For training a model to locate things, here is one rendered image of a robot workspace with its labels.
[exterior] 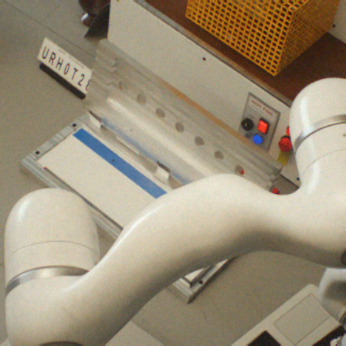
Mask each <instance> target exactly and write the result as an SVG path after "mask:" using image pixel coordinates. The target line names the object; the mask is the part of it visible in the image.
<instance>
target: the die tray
mask: <svg viewBox="0 0 346 346"><path fill-rule="evenodd" d="M340 326H341V324H340V323H339V322H338V321H337V320H336V319H335V318H334V317H332V316H331V315H330V314H329V313H328V312H327V311H326V310H325V309H324V308H323V307H322V306H321V304H320V303H319V301H318V299H317V288H316V287H315V285H313V284H310V285H308V286H306V287H305V288H303V289H302V290H300V291H299V292H298V293H296V294H295V295H294V296H293V297H292V298H291V299H289V300H288V301H287V302H286V303H285V304H283V305H282V306H281V307H279V308H277V309H276V310H275V311H274V312H273V313H272V314H271V315H269V316H268V317H267V318H265V319H264V320H263V321H261V322H260V323H259V324H257V325H256V326H255V327H254V328H253V329H251V330H250V331H248V332H247V333H246V334H244V335H243V336H242V337H241V338H240V339H239V340H238V341H236V342H235V343H233V345H232V346H247V345H248V344H250V343H251V342H252V341H253V340H254V339H255V338H256V337H257V336H259V335H260V334H261V333H263V332H264V331H265V330H267V331H268V332H269V333H270V334H271V335H272V336H273V337H274V338H275V340H276V341H277V342H278V343H279V344H280V345H282V346H312V345H313V344H315V343H316V342H318V341H319V340H320V339H321V338H322V337H324V336H325V335H327V334H328V333H331V332H332V331H334V330H335V329H336V328H338V327H340Z"/></svg>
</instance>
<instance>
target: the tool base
mask: <svg viewBox="0 0 346 346"><path fill-rule="evenodd" d="M85 112H86V113H85V114H84V115H83V116H82V117H78V118H77V119H75V121H74V122H72V123H71V124H70V125H69V126H67V127H66V128H64V129H63V130H62V131H60V132H58V133H57V134H55V135H54V136H53V137H52V138H51V139H49V140H48V141H47V142H46V143H45V144H43V145H42V146H40V147H39V148H37V149H36V150H34V151H33V152H32V153H31V154H29V155H28V156H27V157H25V158H24V159H22V160H21V161H20V162H19V169H21V170H22V171H23V172H25V173H26V174H27V175H28V176H29V177H30V178H32V180H33V181H35V182H36V183H37V184H38V185H40V186H41V187H42V188H61V189H65V188H63V187H62V186H61V185H59V184H58V183H57V182H55V181H54V180H53V179H52V178H51V177H49V176H48V175H47V174H46V173H45V172H44V171H43V170H42V169H43V168H44V167H43V166H41V165H40V164H39V163H38V160H39V159H40V158H41V157H42V156H44V155H45V154H47V153H48V152H49V151H51V150H53V148H55V147H56V146H57V145H59V144H60V143H61V142H63V141H64V140H66V139H67V138H68V137H69V136H70V135H72V134H73V133H74V132H75V131H78V130H79V129H80V128H83V129H85V130H86V131H89V132H90V133H91V134H92V135H93V136H94V137H96V138H97V139H98V140H100V141H101V142H103V143H104V144H105V145H106V146H108V147H109V148H110V149H111V150H114V151H115V152H116V153H117V154H119V155H120V156H121V157H122V158H124V159H125V160H126V161H128V162H129V163H131V164H132V165H133V166H134V167H135V168H136V169H138V170H140V171H141V172H143V173H144V174H145V175H147V176H148V177H149V178H150V179H152V181H153V182H155V183H156V184H157V185H159V186H160V187H162V188H164V189H165V190H166V191H168V192H171V191H172V190H174V189H176V188H181V187H183V186H185V185H184V184H182V183H181V182H180V181H179V180H178V179H176V178H175V177H173V176H172V175H171V174H170V172H171V169H168V168H167V167H165V166H164V165H163V164H162V163H161V162H159V163H157V164H155V163H154V162H153V161H152V160H151V159H150V158H149V157H147V156H146V155H145V154H143V153H142V152H139V153H140V154H137V153H136V152H134V151H133V150H131V149H130V148H129V147H128V146H126V145H125V144H123V143H122V142H121V141H119V140H118V139H117V134H116V133H115V132H113V131H112V130H111V129H110V128H108V127H107V126H105V125H104V124H102V123H101V121H102V118H100V117H99V116H97V115H96V114H95V113H94V112H93V111H92V112H91V113H89V112H87V111H85ZM73 124H75V125H76V126H75V127H74V126H73ZM36 151H39V154H36ZM90 210H91V211H92V213H93V217H94V220H95V223H96V227H97V231H98V232H99V233H100V234H101V235H102V236H104V237H105V238H106V239H108V240H109V241H110V242H112V243H113V244H114V242H115V241H116V239H117V237H118V236H119V235H120V232H119V231H117V230H116V229H115V228H114V227H113V226H111V225H110V224H109V223H108V222H106V221H105V220H103V219H102V218H101V217H99V216H98V214H96V213H95V212H94V211H93V210H92V209H90ZM233 258H234V257H233ZM233 258H231V259H228V260H226V261H223V262H221V263H217V264H216V265H214V266H212V268H211V269H210V270H209V271H208V272H207V273H206V274H205V275H204V276H203V277H202V278H201V279H200V280H201V281H203V284H202V285H201V284H199V283H198V282H199V281H200V280H199V281H198V282H197V283H196V284H195V285H193V286H192V288H190V287H189V286H188V285H185V284H184V283H183V282H181V281H180V280H177V281H176V282H174V283H173V284H172V285H169V286H168V288H169V289H170V290H172V292H173V293H175V294H176V295H177V296H179V297H180V298H181V299H182V300H183V301H184V302H186V303H187V304H188V303H189V302H190V301H191V300H192V298H193V297H194V296H195V295H196V294H197V293H198V292H199V291H200V290H201V289H202V288H203V287H204V286H205V285H207V284H208V283H209V282H210V281H211V280H212V278H213V277H214V276H215V275H216V274H217V273H218V272H219V271H220V270H221V269H222V268H223V267H224V266H226V265H227V264H228V263H229V262H231V260H232V259H233Z"/></svg>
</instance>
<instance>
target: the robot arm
mask: <svg viewBox="0 0 346 346"><path fill-rule="evenodd" d="M290 136H291V144H292V148H293V152H294V156H295V159H296V163H297V169H298V172H299V176H300V181H301V187H300V188H299V189H297V190H296V191H295V192H294V193H291V194H289V195H276V194H273V193H272V192H270V191H268V190H266V189H265V188H261V187H259V186H258V185H256V184H254V183H253V182H251V181H250V180H248V179H246V178H243V177H241V176H238V175H233V174H226V173H223V174H216V175H211V176H208V177H206V178H202V179H200V180H198V181H194V182H192V183H191V184H189V185H186V186H183V187H181V188H176V189H174V190H172V191H171V192H169V193H167V194H165V195H162V196H160V197H159V198H156V199H155V200H154V201H152V202H151V203H149V204H148V205H146V206H145V207H143V208H142V209H140V210H139V211H138V212H137V213H136V214H135V215H134V216H133V218H132V219H131V220H130V221H129V223H128V224H127V225H126V226H125V227H124V229H123V230H122V232H121V233H120V235H119V236H118V237H117V239H116V241H115V242H114V244H113V245H112V247H111V248H110V250H109V251H108V252H107V254H106V255H105V256H104V258H103V259H102V260H101V261H100V253H99V245H98V235H97V227H96V223H95V220H94V217H93V213H92V211H91V210H90V208H89V207H88V205H87V204H86V203H85V201H84V200H82V199H81V198H80V197H79V196H77V195H76V194H74V193H73V192H71V191H68V190H66V189H61V188H42V189H38V190H35V191H33V192H30V193H29V194H27V195H25V196H24V197H22V198H21V199H20V200H19V201H18V202H17V203H16V204H15V206H14V207H13V209H12V210H11V213H10V215H9V217H8V221H7V224H6V227H5V312H6V316H5V326H6V331H7V334H8V339H9V342H10V344H11V346H105V345H106V344H107V343H108V342H109V341H111V339H112V338H113V337H114V336H115V335H116V334H117V333H118V332H119V331H120V330H121V329H122V328H123V327H125V326H126V325H127V324H128V323H129V322H130V321H131V320H132V318H133V317H134V315H135V314H136V313H137V312H138V311H139V310H140V309H141V308H142V307H143V306H144V305H146V304H147V303H148V302H149V301H150V300H151V299H152V298H153V297H154V296H155V295H157V294H158V293H159V292H161V291H162V290H163V289H164V288H166V287H168V286H169V285H172V284H173V283H174V282H176V281H177V280H179V279H181V278H182V277H184V276H187V275H189V274H190V273H193V272H195V271H197V270H200V269H203V268H205V267H207V266H212V265H215V264H217V263H221V262H223V261H226V260H229V259H231V258H233V257H236V256H240V255H242V254H246V253H251V252H256V251H274V252H279V253H286V254H289V255H291V256H295V257H298V258H301V259H303V260H306V261H309V262H311V263H314V264H316V265H318V266H322V267H325V268H327V269H326V270H325V272H324V275H323V277H322V279H321V282H320V284H319V287H318V289H317V299H318V301H319V303H320V304H321V306H322V307H323V308H324V309H325V310H326V311H327V312H328V313H329V314H330V315H331V316H332V317H334V318H335V319H336V320H337V321H338V322H339V323H340V324H341V326H342V327H343V328H344V329H345V332H346V80H345V79H340V78H327V79H322V80H318V81H316V82H314V83H312V84H311V85H309V86H307V87H306V88H304V89H303V90H301V91H300V92H299V93H298V94H297V96H296V98H295V99H294V101H293V103H292V108H291V111H290Z"/></svg>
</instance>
